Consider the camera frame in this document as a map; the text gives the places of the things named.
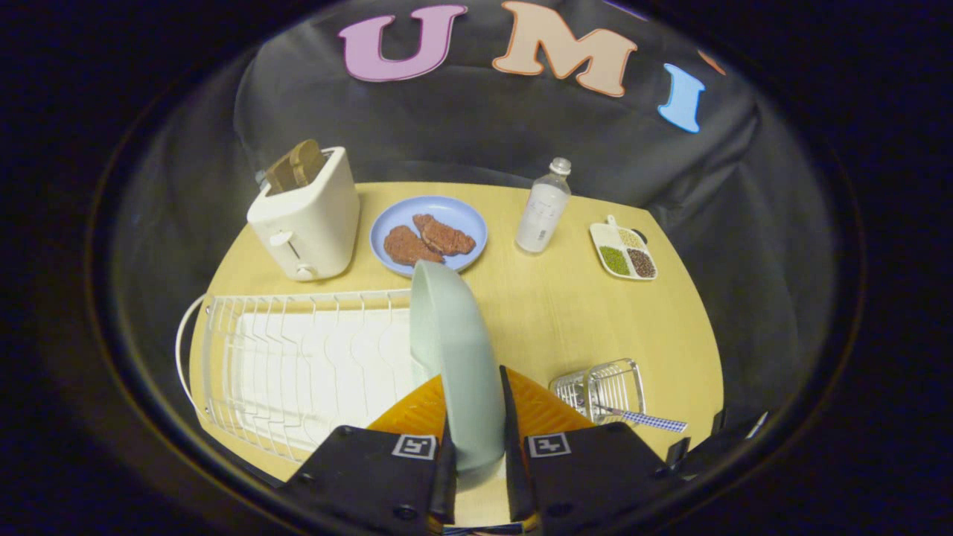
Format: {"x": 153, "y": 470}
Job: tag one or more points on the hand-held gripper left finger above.
{"x": 447, "y": 476}

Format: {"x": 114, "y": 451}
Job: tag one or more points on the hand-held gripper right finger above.
{"x": 514, "y": 454}

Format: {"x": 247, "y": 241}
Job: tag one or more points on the pale green plate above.
{"x": 458, "y": 357}

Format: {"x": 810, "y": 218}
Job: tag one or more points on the white divided dish with grains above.
{"x": 624, "y": 251}

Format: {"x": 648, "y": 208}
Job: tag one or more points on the blue plate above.
{"x": 461, "y": 216}

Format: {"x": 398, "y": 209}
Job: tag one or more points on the reddish brown meat patty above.
{"x": 445, "y": 236}
{"x": 408, "y": 246}

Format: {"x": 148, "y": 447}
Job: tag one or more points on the clear plastic bottle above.
{"x": 543, "y": 208}

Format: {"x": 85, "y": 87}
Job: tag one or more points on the cream white toaster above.
{"x": 309, "y": 219}

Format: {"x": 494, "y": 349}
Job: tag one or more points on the brown toast slice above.
{"x": 280, "y": 173}
{"x": 305, "y": 162}

